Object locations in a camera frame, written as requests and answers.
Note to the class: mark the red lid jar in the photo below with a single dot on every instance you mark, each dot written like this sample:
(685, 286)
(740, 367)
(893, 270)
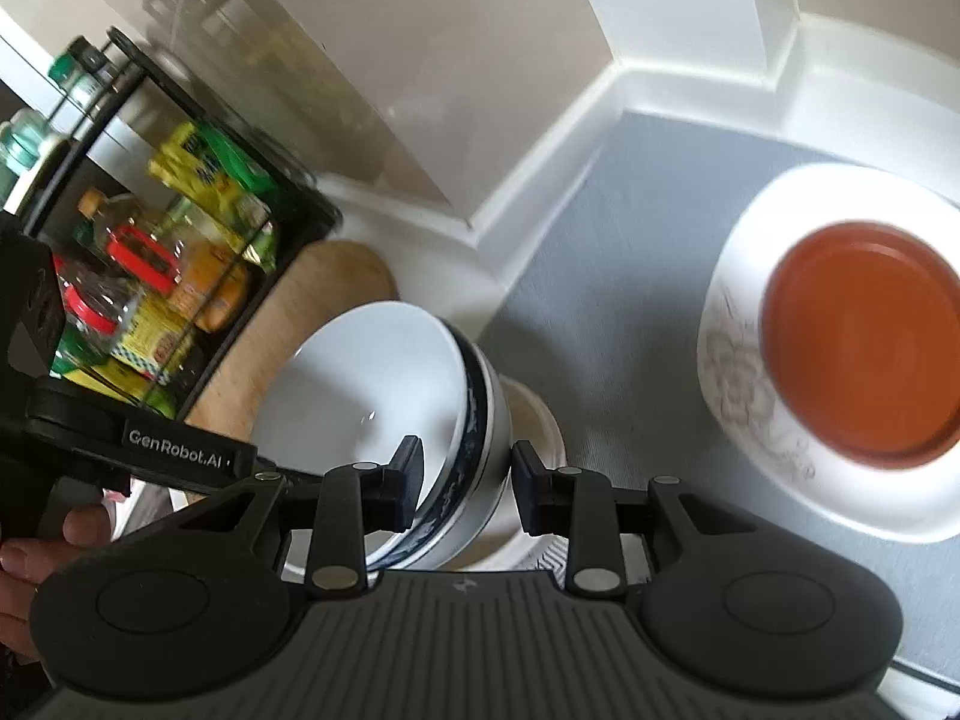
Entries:
(142, 255)
(94, 311)

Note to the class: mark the white bowl with blue rim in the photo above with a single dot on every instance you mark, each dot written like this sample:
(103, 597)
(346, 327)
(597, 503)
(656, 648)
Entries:
(360, 382)

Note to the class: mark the white square floral plate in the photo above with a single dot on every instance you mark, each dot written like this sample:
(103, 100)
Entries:
(787, 195)

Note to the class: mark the green cap bottle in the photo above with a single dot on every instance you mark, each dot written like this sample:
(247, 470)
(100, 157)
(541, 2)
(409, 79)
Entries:
(79, 67)

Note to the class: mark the yellow cap oil bottle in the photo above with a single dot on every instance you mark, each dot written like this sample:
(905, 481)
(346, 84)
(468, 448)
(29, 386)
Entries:
(112, 214)

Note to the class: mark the small cream bowl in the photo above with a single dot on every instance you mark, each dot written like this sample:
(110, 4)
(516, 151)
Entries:
(536, 427)

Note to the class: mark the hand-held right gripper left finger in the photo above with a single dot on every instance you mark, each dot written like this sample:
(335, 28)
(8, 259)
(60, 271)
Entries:
(405, 480)

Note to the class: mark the wooden cutting board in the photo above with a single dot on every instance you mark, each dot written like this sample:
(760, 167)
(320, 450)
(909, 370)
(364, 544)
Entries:
(330, 277)

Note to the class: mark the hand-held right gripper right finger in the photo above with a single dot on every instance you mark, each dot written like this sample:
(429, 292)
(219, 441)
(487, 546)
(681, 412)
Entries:
(529, 487)

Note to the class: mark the orange jar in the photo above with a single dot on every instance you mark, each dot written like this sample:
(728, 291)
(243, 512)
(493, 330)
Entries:
(214, 289)

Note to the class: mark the brown round plate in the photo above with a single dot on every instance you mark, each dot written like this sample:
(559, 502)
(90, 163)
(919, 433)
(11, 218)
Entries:
(862, 345)

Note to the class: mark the teal cap bottle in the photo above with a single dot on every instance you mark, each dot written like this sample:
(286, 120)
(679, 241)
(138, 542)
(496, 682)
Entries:
(26, 142)

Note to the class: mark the grey counter mat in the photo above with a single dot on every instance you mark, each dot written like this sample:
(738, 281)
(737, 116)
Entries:
(622, 277)

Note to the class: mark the person's left hand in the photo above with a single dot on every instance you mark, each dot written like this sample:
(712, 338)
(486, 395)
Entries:
(22, 570)

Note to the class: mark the black spice rack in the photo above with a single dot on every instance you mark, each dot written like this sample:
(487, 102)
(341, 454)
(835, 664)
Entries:
(315, 217)

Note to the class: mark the yellow checkered packet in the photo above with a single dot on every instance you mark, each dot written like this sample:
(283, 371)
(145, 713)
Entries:
(154, 337)

